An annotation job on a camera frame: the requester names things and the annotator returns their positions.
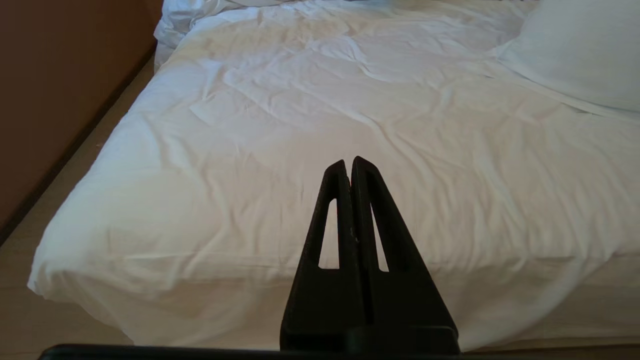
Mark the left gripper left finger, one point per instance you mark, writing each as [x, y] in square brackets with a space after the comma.
[320, 305]

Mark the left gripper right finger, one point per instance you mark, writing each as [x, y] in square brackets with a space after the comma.
[405, 300]

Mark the white bed duvet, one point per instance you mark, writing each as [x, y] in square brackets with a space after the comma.
[240, 150]

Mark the white pillow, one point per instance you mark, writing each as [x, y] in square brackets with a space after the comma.
[580, 50]

